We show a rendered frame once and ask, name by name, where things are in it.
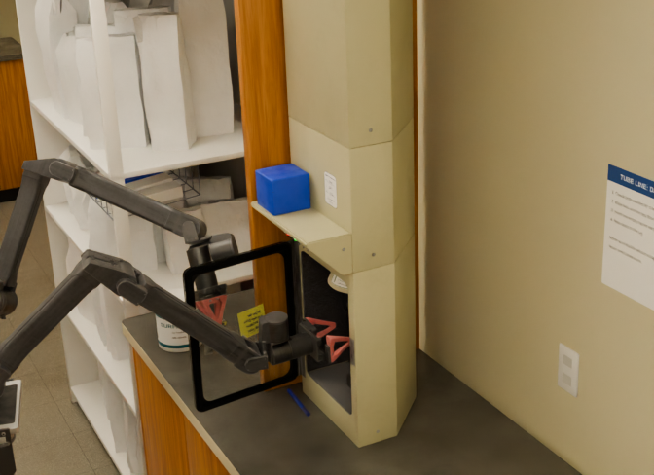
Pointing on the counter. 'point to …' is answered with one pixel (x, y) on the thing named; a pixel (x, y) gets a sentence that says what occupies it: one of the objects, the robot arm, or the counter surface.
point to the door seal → (289, 316)
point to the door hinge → (298, 298)
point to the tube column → (349, 59)
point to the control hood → (316, 236)
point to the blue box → (282, 189)
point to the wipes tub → (179, 343)
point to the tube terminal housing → (369, 274)
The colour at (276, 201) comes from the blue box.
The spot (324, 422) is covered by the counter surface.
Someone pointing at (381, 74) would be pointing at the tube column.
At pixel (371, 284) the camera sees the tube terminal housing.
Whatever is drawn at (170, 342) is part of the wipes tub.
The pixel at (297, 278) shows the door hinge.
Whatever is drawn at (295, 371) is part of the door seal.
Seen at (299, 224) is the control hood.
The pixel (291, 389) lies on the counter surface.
